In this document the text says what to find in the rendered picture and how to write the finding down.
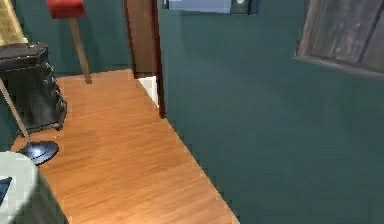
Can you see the grey wooden framed picture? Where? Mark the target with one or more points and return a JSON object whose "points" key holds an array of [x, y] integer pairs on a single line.
{"points": [[346, 33]]}

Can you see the brown room door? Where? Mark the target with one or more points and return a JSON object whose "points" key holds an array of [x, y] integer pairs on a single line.
{"points": [[144, 36]]}

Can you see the dark blue flat object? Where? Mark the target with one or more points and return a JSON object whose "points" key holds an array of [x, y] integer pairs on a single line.
{"points": [[4, 188]]}

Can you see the black chest of drawers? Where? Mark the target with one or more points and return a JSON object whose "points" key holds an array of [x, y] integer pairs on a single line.
{"points": [[31, 86]]}

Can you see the blue base floor lamp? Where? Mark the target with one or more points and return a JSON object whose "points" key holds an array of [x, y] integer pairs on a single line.
{"points": [[40, 150]]}

